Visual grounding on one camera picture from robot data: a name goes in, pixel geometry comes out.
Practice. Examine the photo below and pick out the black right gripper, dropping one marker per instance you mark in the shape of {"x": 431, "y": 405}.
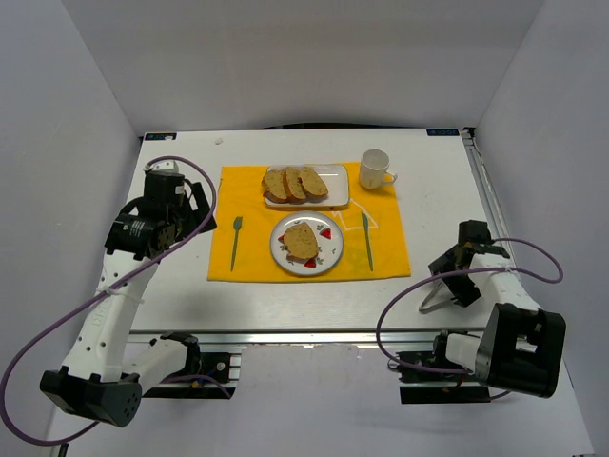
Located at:
{"x": 457, "y": 279}

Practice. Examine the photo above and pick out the right blue table label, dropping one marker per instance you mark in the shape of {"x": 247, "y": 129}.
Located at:
{"x": 442, "y": 132}

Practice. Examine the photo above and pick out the bread slice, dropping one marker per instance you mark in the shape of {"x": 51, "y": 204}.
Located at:
{"x": 299, "y": 242}
{"x": 274, "y": 187}
{"x": 293, "y": 187}
{"x": 312, "y": 183}

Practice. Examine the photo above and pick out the blue table label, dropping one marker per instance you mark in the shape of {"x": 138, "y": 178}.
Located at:
{"x": 160, "y": 136}
{"x": 442, "y": 132}

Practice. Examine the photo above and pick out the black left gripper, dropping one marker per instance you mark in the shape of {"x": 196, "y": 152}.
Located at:
{"x": 191, "y": 205}

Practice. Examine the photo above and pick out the white ceramic mug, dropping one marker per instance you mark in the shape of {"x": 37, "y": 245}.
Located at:
{"x": 374, "y": 170}

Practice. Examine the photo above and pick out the white rectangular bread tray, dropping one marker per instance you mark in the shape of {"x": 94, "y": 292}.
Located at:
{"x": 337, "y": 181}

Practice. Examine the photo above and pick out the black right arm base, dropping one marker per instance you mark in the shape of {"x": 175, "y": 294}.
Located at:
{"x": 449, "y": 386}

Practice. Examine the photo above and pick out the metal tongs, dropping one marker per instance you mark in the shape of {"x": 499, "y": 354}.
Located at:
{"x": 438, "y": 297}

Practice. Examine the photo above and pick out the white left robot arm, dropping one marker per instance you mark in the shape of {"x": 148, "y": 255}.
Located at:
{"x": 95, "y": 381}

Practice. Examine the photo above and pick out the watermelon pattern round plate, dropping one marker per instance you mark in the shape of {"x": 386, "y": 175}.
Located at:
{"x": 330, "y": 240}

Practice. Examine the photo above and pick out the left blue table label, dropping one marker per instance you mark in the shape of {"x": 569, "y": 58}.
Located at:
{"x": 160, "y": 136}

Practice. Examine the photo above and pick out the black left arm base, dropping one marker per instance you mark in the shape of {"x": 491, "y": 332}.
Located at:
{"x": 220, "y": 370}

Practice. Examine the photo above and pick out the yellow cloth placemat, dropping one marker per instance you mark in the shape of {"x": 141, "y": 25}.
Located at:
{"x": 241, "y": 194}

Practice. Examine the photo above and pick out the teal plastic fork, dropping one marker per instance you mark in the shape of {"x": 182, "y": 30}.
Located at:
{"x": 237, "y": 225}

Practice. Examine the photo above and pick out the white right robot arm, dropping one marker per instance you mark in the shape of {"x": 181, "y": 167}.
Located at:
{"x": 521, "y": 346}

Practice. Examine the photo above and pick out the teal plastic knife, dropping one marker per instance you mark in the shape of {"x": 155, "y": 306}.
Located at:
{"x": 365, "y": 222}

